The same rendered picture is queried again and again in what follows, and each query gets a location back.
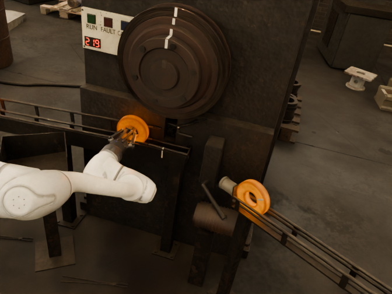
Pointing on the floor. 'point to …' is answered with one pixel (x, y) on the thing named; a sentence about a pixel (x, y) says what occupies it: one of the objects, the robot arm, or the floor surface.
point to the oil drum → (7, 56)
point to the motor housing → (207, 237)
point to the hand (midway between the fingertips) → (132, 127)
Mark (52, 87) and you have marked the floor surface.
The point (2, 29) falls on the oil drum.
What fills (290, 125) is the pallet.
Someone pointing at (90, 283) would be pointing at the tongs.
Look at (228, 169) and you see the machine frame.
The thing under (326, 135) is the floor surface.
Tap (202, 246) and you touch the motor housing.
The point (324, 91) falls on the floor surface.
